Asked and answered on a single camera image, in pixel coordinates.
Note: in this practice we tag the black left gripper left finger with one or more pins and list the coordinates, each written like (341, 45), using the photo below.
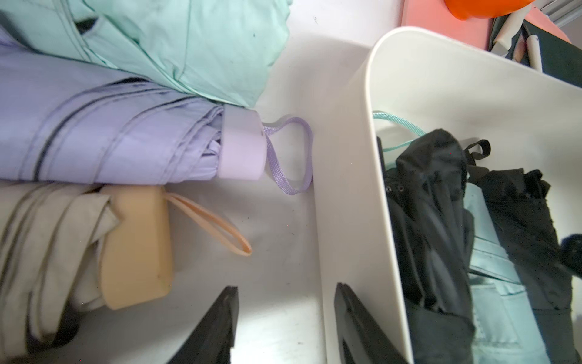
(213, 338)

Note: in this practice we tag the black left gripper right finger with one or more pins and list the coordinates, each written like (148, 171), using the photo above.
(361, 340)

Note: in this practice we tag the black umbrella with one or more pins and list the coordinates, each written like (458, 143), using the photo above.
(517, 203)
(433, 236)

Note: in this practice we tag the pale teal umbrella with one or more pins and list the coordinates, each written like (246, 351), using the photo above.
(505, 328)

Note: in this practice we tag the beige folded umbrella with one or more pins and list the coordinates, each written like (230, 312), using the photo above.
(67, 249)

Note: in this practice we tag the purple folded umbrella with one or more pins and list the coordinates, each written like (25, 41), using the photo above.
(70, 121)

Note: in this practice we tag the white plastic storage box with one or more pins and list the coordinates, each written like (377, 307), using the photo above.
(532, 120)

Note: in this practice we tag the pink plastic tray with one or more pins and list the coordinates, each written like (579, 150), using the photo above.
(435, 16)

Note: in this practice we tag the dark green cloth napkin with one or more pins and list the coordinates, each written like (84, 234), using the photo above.
(559, 58)

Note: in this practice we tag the orange plastic bowl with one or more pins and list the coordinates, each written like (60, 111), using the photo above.
(483, 9)

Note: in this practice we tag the white handled kitchen knife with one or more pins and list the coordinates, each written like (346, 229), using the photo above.
(505, 28)

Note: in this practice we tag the small white handled utensil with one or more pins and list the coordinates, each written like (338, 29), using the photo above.
(534, 53)

